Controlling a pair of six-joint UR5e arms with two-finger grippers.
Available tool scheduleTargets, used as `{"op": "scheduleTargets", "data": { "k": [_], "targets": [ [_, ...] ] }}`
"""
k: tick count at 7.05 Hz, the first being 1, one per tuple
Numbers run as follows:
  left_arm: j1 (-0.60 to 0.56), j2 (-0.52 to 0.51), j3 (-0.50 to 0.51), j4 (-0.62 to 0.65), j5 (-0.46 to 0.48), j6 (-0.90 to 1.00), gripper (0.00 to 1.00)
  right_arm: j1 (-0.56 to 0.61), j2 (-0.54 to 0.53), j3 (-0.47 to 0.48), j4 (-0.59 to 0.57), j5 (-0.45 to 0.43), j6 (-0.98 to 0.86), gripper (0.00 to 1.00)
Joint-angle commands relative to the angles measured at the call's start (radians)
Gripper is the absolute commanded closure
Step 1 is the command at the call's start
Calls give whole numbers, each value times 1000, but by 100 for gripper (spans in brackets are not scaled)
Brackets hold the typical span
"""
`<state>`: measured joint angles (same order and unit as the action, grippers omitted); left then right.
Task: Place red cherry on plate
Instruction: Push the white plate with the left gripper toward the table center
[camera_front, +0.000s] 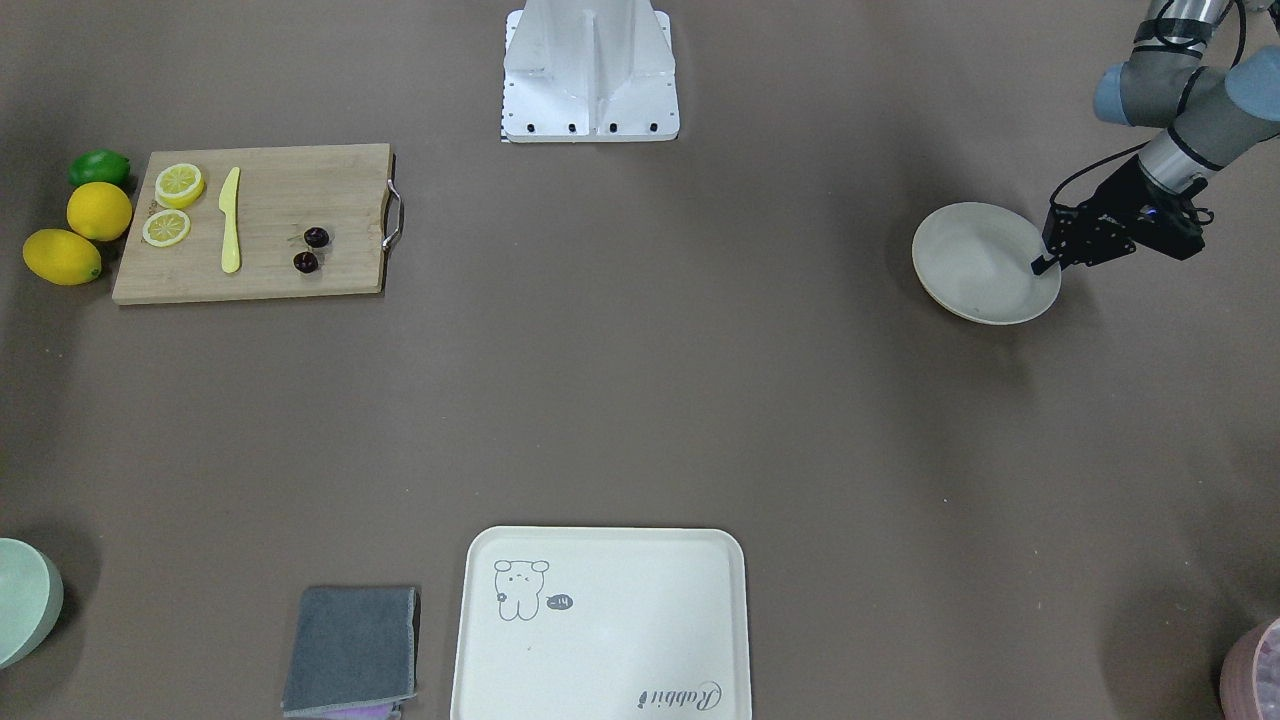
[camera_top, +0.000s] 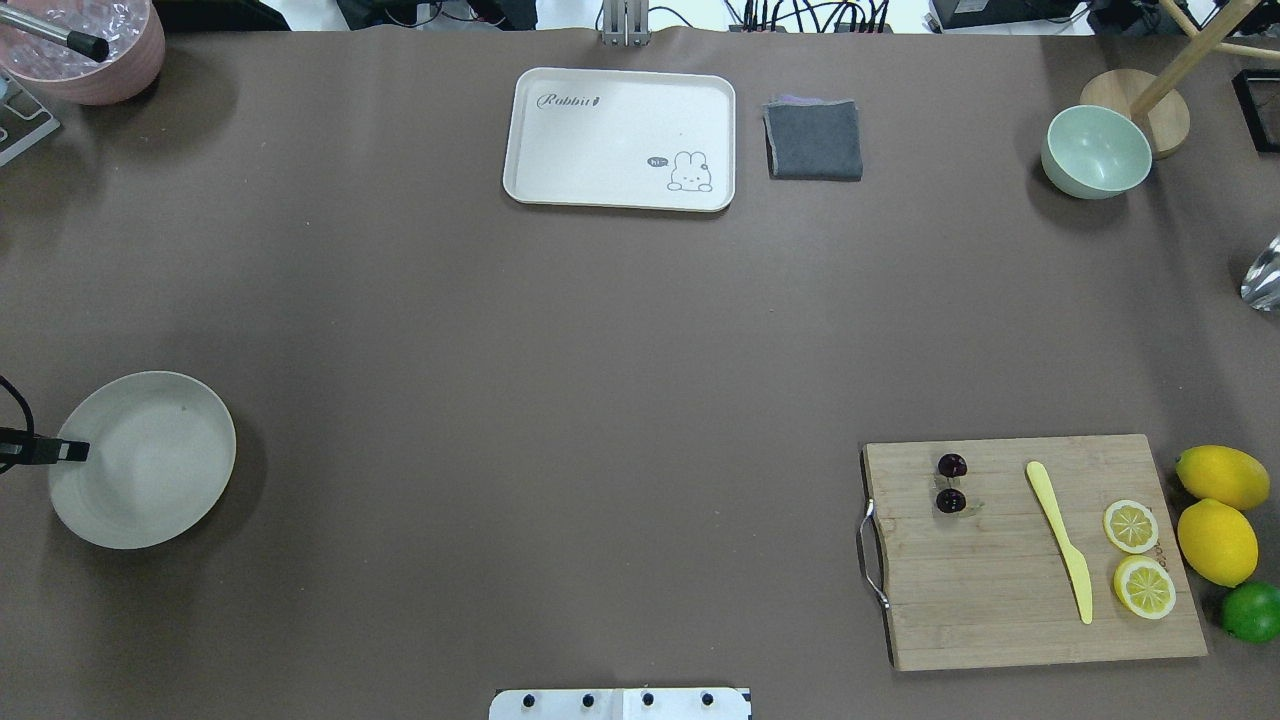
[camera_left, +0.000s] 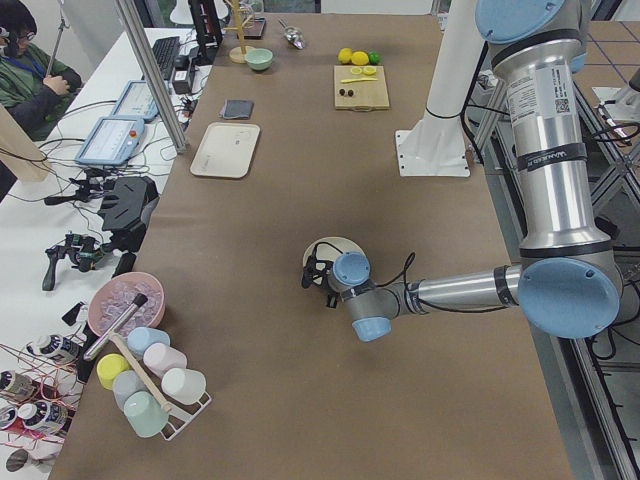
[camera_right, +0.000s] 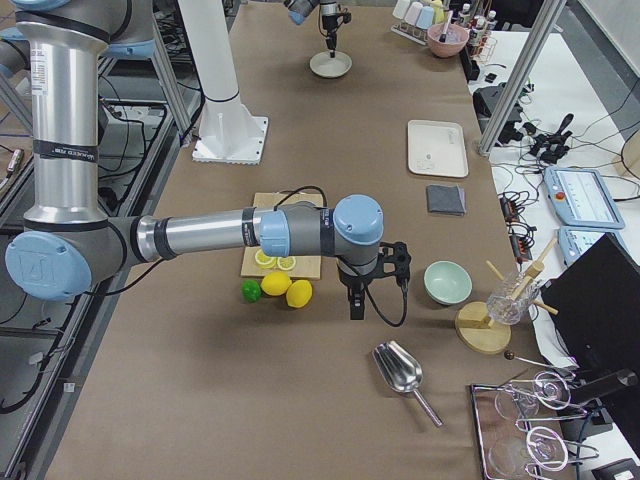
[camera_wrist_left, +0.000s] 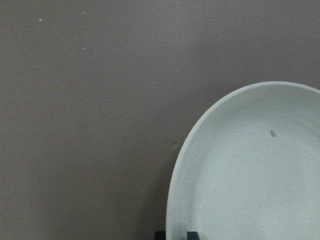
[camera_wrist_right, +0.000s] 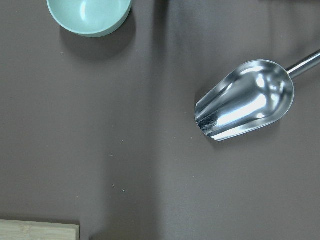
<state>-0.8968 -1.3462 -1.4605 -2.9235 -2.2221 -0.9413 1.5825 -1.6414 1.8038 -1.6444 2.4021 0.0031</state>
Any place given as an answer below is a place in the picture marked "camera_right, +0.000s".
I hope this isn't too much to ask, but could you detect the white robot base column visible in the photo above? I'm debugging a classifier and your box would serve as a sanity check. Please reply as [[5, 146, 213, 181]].
[[179, 0, 268, 165]]

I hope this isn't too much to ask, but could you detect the chrome wire glass rack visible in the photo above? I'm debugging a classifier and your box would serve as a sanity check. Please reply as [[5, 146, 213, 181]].
[[470, 350, 599, 479]]

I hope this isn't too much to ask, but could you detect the mint white upturned cup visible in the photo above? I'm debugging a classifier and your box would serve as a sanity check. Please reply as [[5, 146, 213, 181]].
[[392, 0, 411, 20]]

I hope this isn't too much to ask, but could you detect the clear cut glass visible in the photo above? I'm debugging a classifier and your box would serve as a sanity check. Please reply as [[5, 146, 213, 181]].
[[486, 271, 539, 325]]

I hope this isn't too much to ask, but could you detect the pink ribbed bowl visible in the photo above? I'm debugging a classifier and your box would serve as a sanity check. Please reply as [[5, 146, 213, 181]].
[[427, 23, 469, 58]]

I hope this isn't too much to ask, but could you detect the round yellow lemon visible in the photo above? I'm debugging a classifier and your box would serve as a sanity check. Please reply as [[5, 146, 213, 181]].
[[260, 271, 292, 296]]

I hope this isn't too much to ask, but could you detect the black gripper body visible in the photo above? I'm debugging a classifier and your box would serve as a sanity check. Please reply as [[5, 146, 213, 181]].
[[320, 11, 351, 41], [338, 241, 411, 303]]

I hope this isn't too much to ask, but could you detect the upper lemon slice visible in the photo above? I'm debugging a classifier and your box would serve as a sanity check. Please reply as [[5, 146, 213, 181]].
[[254, 249, 277, 269]]

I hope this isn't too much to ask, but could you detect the white rabbit tray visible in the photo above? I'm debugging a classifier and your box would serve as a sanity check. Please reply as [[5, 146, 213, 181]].
[[407, 120, 469, 178]]

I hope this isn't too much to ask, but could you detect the pale pink upturned cup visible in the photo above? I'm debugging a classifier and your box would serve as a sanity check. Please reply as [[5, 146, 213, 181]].
[[403, 1, 423, 26]]

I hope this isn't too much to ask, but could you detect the bamboo cutting board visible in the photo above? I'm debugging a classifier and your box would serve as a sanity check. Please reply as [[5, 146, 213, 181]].
[[240, 192, 325, 281]]

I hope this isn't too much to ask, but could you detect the lower lemon slice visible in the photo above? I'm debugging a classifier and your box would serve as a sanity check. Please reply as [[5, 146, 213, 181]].
[[276, 256, 297, 271]]

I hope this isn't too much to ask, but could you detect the steel scoop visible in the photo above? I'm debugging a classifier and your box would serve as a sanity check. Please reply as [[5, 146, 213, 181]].
[[372, 340, 444, 428]]

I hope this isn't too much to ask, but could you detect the black muddler in bowl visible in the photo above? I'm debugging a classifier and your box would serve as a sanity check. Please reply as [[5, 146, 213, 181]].
[[439, 10, 454, 43]]

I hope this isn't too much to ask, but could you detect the light blue upturned cup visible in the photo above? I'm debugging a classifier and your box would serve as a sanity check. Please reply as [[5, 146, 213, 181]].
[[415, 5, 435, 30]]

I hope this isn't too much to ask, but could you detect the copper wire bottle rack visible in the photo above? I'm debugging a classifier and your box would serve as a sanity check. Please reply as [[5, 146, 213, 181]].
[[467, 28, 497, 65]]

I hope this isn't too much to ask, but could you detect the blue teach pendant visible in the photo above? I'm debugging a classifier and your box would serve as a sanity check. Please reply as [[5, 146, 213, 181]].
[[543, 166, 625, 230], [557, 226, 606, 267]]

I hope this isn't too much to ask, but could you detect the black monitor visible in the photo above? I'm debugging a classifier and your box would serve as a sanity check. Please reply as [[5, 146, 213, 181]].
[[538, 232, 640, 401]]

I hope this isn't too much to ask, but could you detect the mint green bowl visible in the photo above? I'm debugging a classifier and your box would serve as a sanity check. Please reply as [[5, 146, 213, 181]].
[[423, 261, 472, 306]]

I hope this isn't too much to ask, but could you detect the round white plate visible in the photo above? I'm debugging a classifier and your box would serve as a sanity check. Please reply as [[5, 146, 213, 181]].
[[309, 51, 352, 79]]

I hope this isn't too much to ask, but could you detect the oval yellow lemon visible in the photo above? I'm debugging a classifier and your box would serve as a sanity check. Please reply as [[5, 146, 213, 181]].
[[286, 279, 313, 309]]

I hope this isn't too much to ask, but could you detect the aluminium frame post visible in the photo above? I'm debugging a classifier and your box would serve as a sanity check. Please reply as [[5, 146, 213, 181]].
[[478, 0, 566, 157]]

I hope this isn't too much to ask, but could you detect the lemon slice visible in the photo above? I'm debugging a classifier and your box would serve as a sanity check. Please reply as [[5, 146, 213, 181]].
[[254, 249, 277, 269], [276, 256, 297, 271]]

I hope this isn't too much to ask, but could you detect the green lime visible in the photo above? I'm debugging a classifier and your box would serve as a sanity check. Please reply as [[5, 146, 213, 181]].
[[241, 279, 262, 303]]

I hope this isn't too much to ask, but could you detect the grey folded cloth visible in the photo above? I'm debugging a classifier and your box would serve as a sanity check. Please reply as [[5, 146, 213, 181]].
[[426, 184, 466, 216]]

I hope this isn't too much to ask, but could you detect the wooden glass stand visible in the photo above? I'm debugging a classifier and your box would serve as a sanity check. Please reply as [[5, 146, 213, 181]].
[[455, 237, 558, 354]]

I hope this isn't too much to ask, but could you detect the white wire cup rack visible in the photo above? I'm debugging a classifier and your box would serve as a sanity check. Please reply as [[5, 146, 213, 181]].
[[391, 22, 427, 45]]

